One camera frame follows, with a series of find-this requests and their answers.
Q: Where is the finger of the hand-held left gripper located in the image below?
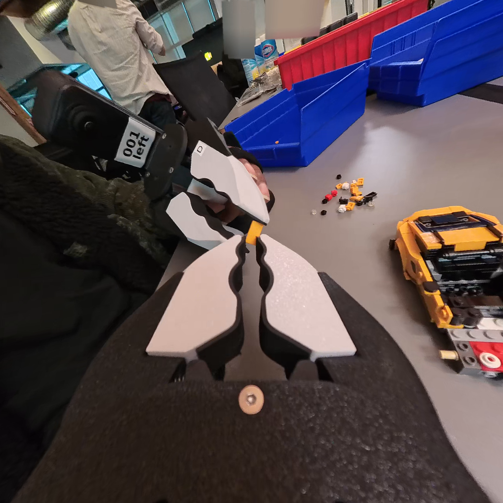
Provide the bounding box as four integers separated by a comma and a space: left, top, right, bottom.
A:
187, 140, 272, 226
166, 192, 237, 251

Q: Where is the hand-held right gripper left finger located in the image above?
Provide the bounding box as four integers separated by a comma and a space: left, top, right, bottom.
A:
145, 234, 247, 379

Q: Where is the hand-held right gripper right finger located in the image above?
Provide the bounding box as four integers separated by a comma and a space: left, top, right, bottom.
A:
256, 233, 357, 379

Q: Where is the orange black lego piece pile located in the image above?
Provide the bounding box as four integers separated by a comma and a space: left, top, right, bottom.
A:
310, 173, 379, 217

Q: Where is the yellow lego car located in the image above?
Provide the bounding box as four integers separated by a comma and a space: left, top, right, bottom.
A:
389, 206, 503, 380

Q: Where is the clear plastic bag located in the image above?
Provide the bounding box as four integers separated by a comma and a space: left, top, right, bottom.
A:
236, 71, 283, 107

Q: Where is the black office chair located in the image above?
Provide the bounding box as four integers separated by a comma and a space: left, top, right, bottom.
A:
152, 53, 237, 123

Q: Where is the red storage bin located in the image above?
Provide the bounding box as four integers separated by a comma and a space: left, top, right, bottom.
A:
274, 0, 429, 92

